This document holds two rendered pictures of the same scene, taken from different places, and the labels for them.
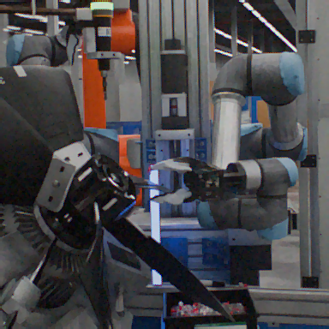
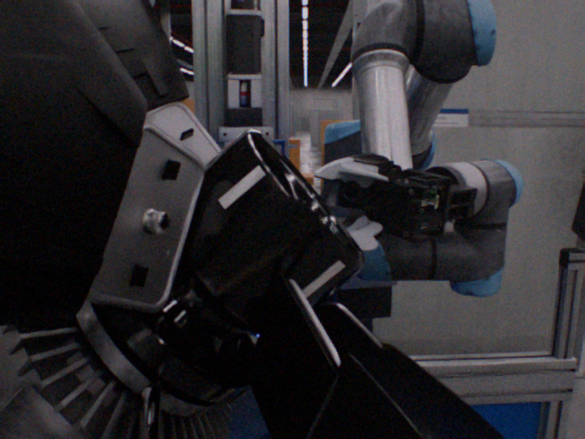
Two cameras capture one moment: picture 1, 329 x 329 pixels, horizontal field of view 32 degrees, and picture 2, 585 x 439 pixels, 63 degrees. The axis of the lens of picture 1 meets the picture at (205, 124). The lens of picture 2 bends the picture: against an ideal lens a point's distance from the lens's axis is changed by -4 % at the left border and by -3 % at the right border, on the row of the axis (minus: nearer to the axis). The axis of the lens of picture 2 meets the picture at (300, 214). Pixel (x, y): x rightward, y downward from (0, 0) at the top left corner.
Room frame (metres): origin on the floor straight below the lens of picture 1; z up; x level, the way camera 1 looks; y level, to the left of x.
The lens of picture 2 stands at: (0.75, 0.25, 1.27)
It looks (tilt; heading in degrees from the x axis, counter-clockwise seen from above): 11 degrees down; 347
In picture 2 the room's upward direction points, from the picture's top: straight up
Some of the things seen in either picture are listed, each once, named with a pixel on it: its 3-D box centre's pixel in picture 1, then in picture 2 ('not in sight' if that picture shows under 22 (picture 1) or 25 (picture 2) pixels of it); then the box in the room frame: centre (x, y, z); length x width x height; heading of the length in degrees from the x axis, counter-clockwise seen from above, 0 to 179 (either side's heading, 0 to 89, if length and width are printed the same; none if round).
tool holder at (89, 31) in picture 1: (98, 34); not in sight; (1.16, 0.21, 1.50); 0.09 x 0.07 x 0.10; 114
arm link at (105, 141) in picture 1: (99, 146); not in sight; (1.93, 0.36, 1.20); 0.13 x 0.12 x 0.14; 131
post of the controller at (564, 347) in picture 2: not in sight; (567, 304); (1.42, -0.38, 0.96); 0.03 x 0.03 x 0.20; 79
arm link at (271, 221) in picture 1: (265, 214); (466, 255); (1.37, -0.14, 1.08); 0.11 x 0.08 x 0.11; 79
